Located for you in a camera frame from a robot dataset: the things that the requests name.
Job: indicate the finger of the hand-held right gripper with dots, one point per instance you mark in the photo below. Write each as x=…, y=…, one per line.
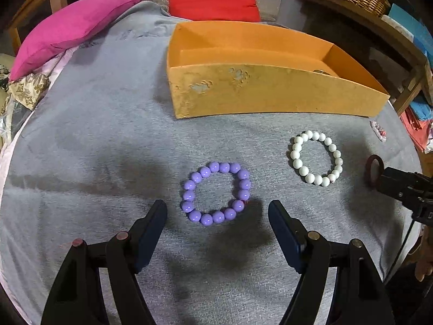
x=389, y=182

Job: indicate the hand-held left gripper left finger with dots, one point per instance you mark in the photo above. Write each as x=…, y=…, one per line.
x=152, y=237

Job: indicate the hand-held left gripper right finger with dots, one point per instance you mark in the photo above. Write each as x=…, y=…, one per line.
x=286, y=240

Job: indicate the dark brown bangle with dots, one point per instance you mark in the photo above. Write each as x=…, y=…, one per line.
x=369, y=166

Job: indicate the thin metal bangle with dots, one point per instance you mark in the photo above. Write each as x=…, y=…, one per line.
x=321, y=71

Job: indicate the orange cardboard box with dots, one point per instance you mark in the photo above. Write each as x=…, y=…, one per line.
x=253, y=91

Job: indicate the person's right hand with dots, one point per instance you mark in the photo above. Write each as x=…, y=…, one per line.
x=425, y=264

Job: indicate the red cloth stack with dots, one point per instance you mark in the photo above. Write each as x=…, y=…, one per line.
x=416, y=132

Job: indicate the blue cloth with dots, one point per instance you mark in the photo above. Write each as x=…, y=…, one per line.
x=423, y=106

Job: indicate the grey blanket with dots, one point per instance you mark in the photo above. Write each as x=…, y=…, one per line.
x=101, y=142

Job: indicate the wooden table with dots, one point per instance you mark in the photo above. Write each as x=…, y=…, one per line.
x=372, y=30

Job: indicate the blue flat box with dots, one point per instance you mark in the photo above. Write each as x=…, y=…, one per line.
x=406, y=23

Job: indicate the pale pink sheet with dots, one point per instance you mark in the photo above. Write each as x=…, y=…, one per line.
x=54, y=71

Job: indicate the beige patterned cloth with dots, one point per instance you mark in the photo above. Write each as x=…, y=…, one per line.
x=28, y=86

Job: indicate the magenta cushion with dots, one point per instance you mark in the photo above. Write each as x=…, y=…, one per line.
x=67, y=27

